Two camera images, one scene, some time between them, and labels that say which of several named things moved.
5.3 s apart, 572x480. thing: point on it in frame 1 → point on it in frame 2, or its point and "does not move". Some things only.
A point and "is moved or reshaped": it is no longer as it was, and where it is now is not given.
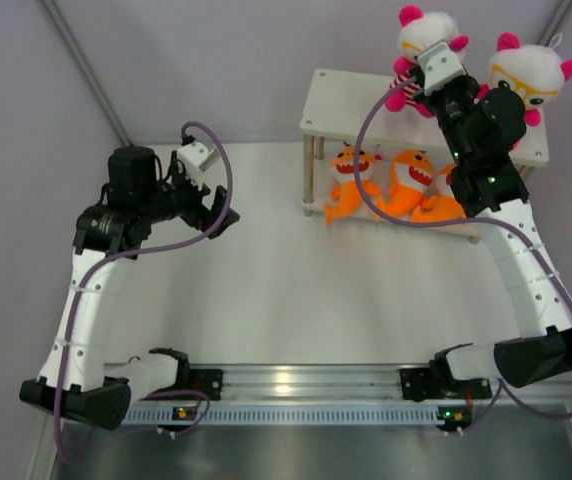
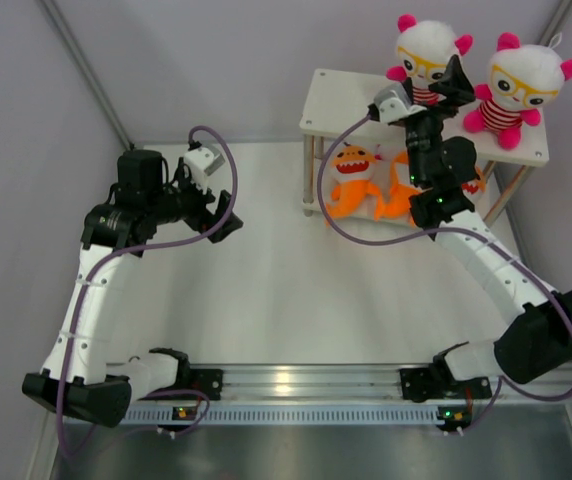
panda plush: (418, 33) is moved or reshaped
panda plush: (535, 73) does not move
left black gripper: (198, 213) does not move
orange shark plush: (346, 200) does not move
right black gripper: (428, 100) → (454, 87)
